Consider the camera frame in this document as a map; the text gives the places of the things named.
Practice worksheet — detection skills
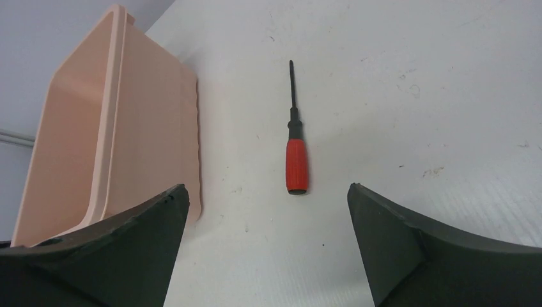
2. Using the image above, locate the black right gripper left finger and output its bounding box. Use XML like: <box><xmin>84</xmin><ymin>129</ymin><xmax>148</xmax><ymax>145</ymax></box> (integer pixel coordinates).
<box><xmin>1</xmin><ymin>184</ymin><xmax>190</xmax><ymax>306</ymax></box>

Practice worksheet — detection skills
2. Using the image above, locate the pink plastic bin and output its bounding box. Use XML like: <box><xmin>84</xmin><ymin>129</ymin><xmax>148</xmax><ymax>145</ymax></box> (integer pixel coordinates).
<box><xmin>11</xmin><ymin>4</ymin><xmax>202</xmax><ymax>247</ymax></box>

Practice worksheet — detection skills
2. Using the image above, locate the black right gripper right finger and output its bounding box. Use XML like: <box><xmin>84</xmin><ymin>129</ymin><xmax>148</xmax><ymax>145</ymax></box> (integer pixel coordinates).
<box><xmin>347</xmin><ymin>184</ymin><xmax>541</xmax><ymax>306</ymax></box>

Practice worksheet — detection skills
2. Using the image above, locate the red handled screwdriver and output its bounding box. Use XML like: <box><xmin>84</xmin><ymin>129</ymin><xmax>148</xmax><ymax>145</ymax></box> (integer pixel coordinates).
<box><xmin>285</xmin><ymin>60</ymin><xmax>309</xmax><ymax>195</ymax></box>

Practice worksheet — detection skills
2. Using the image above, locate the grey wall conduit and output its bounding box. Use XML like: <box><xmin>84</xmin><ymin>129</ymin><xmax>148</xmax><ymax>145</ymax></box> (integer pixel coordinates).
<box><xmin>0</xmin><ymin>129</ymin><xmax>35</xmax><ymax>148</ymax></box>

